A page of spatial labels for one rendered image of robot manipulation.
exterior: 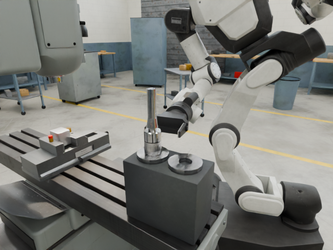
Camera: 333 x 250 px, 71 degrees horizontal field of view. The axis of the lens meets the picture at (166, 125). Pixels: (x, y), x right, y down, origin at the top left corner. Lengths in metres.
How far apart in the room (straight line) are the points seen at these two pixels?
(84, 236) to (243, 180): 0.76
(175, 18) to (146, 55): 5.89
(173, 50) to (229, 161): 8.40
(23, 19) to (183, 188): 0.61
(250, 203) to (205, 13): 0.88
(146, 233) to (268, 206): 0.72
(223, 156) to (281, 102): 4.33
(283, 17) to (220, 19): 7.15
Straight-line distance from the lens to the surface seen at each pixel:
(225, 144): 1.09
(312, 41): 1.08
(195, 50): 1.10
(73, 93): 5.51
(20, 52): 0.78
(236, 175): 1.23
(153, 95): 0.58
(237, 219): 1.33
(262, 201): 1.25
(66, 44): 0.87
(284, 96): 5.34
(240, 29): 1.00
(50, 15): 0.85
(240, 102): 1.07
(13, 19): 0.78
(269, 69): 1.02
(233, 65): 8.45
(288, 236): 1.33
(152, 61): 6.93
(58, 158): 1.01
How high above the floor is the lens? 1.44
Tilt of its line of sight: 21 degrees down
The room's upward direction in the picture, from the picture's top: straight up
